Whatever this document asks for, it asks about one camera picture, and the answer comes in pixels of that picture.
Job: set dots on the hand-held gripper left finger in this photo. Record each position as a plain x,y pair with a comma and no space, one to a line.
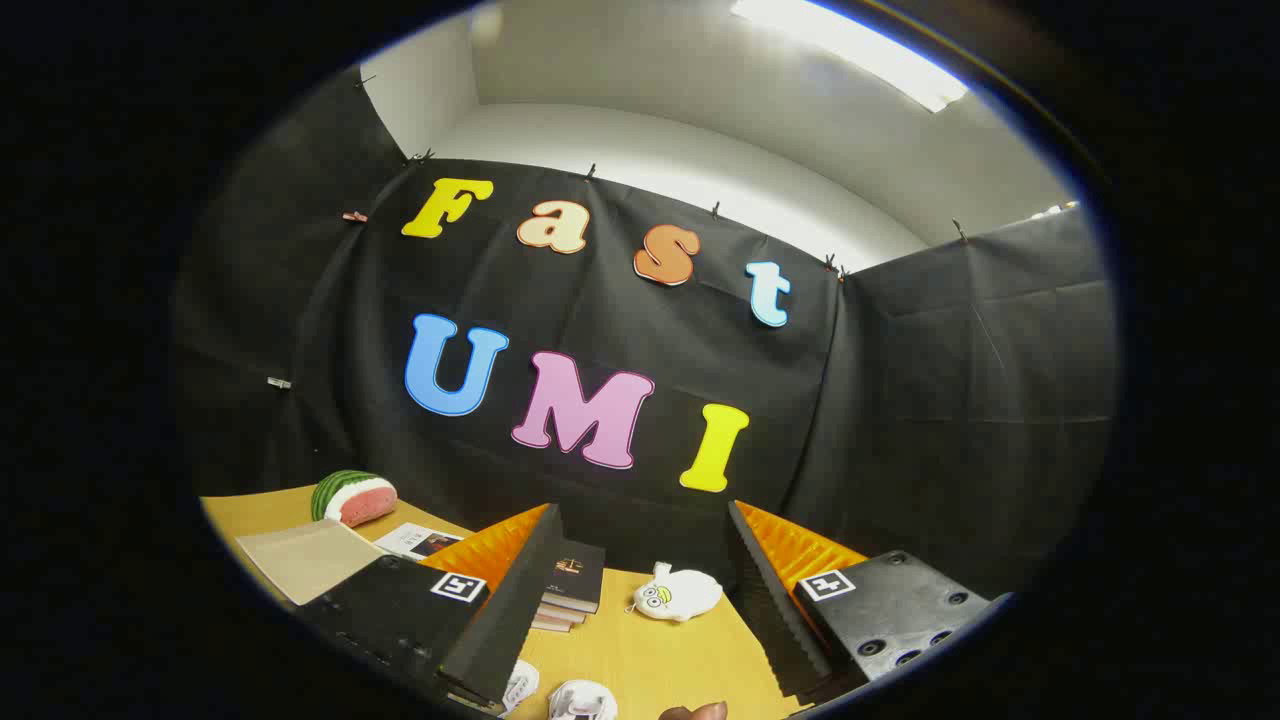
505,620

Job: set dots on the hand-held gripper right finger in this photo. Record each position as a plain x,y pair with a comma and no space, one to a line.
775,610

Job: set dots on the white shoe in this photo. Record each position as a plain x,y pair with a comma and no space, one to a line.
520,686
582,700

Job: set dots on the beige fabric storage box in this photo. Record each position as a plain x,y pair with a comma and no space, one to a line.
305,562

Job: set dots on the reddish cover book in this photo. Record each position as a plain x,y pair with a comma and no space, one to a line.
548,625

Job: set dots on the black cover book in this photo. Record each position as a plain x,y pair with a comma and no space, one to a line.
580,577

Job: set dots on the white plush toy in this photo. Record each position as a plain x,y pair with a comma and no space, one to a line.
680,595

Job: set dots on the white portrait cover book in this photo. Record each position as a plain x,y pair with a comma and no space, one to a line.
415,541

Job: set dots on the watermelon slice toy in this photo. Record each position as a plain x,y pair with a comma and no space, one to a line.
355,497

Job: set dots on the black backdrop cloth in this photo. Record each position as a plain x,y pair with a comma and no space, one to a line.
600,300

